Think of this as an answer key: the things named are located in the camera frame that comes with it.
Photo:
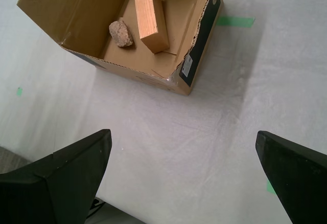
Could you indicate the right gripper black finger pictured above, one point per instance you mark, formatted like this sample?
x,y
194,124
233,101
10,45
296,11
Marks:
x,y
301,183
58,183

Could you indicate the speckled pink granite rock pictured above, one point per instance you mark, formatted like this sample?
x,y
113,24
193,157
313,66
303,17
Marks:
x,y
121,33

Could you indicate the brown cardboard box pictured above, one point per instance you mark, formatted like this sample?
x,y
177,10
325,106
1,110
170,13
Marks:
x,y
84,17

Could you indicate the light wooden block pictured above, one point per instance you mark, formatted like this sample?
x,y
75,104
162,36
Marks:
x,y
149,17

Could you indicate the faint green tape mark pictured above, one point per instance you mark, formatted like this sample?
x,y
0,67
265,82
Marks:
x,y
19,91
270,186

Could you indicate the white plastic table cover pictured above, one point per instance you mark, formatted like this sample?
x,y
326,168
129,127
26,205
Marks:
x,y
178,132

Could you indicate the faint green tape strip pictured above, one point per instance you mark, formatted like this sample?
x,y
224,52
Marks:
x,y
236,21

